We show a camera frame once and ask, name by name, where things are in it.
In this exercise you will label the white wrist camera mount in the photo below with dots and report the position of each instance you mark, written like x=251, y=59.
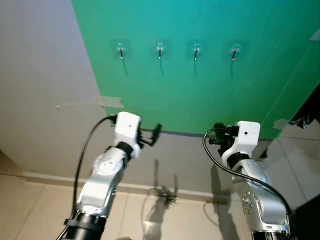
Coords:
x=247, y=135
x=127, y=125

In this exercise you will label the beige masking tape strip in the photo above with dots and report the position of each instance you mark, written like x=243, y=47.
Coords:
x=112, y=102
x=316, y=36
x=281, y=124

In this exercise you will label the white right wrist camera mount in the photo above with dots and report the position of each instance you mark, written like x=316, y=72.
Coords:
x=247, y=135

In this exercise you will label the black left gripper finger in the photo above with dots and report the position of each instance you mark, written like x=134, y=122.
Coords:
x=156, y=135

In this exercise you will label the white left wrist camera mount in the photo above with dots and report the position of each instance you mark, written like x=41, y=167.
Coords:
x=127, y=125

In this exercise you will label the black furniture frame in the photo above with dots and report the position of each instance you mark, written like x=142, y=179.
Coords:
x=310, y=107

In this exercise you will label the green wall board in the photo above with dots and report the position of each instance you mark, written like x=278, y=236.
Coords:
x=200, y=90

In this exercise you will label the clear adhesive wall hook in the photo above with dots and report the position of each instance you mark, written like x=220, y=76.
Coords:
x=120, y=50
x=160, y=50
x=234, y=51
x=196, y=51

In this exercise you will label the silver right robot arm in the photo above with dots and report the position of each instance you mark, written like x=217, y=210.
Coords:
x=260, y=210

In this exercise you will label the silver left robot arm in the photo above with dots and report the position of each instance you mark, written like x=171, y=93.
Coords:
x=100, y=185

